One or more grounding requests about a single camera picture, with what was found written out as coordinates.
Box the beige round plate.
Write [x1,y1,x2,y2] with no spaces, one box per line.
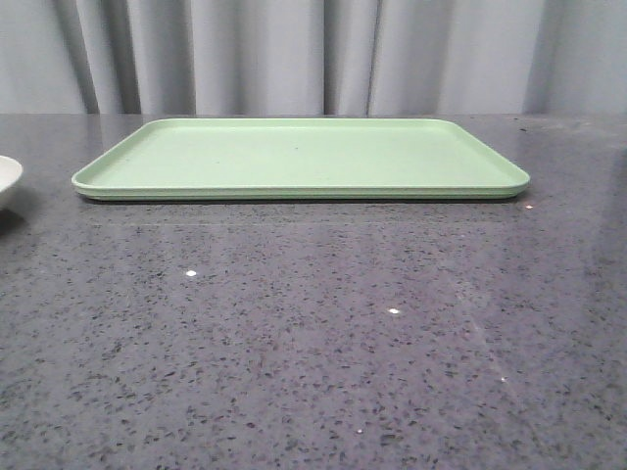
[0,156,24,210]

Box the light green plastic tray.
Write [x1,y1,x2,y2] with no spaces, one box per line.
[72,117,530,201]

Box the grey curtain backdrop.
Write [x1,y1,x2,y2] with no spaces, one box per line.
[1,1,626,116]

